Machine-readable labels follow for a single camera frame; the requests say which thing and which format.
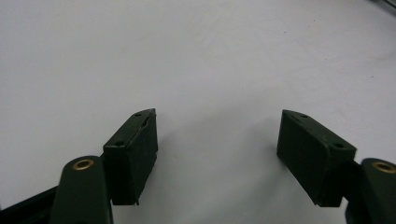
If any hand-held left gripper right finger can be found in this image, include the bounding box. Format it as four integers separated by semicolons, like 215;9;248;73
276;108;358;208

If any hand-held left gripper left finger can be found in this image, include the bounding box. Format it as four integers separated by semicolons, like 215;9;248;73
103;107;159;206

